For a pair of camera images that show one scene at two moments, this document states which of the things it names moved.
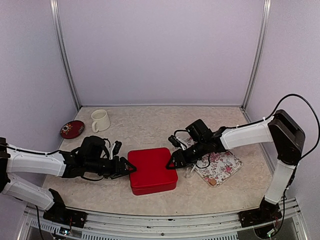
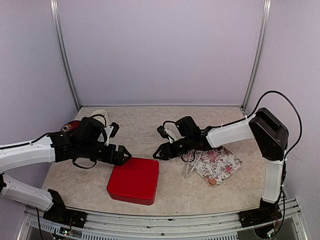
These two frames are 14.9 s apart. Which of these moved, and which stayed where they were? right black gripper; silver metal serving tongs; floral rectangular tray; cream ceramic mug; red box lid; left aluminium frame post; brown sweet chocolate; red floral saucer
Moved: silver metal serving tongs; red box lid; right black gripper
Stayed: floral rectangular tray; brown sweet chocolate; red floral saucer; left aluminium frame post; cream ceramic mug
